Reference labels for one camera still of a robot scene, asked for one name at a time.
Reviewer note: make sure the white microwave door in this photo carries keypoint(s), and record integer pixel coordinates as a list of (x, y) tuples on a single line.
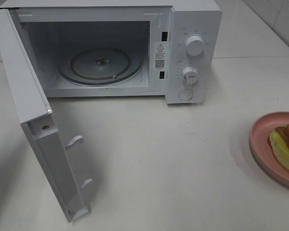
[(37, 122)]

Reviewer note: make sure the white timer knob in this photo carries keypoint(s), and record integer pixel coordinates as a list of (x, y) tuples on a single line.
[(190, 75)]

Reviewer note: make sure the white microwave oven body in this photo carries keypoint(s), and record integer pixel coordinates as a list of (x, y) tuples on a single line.
[(52, 27)]

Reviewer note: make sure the round white door button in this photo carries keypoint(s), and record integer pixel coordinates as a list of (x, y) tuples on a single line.
[(185, 94)]

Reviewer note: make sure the pink round plate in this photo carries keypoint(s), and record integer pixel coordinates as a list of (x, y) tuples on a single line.
[(261, 148)]

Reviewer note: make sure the glass microwave turntable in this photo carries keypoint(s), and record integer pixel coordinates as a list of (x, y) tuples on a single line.
[(99, 66)]

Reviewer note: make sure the upper white power knob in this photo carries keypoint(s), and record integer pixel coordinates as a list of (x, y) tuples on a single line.
[(194, 45)]

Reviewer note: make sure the white warning label sticker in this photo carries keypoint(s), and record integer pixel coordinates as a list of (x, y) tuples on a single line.
[(160, 55)]

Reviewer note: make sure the toast sandwich with lettuce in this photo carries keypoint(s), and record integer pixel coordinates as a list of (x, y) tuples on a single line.
[(279, 141)]

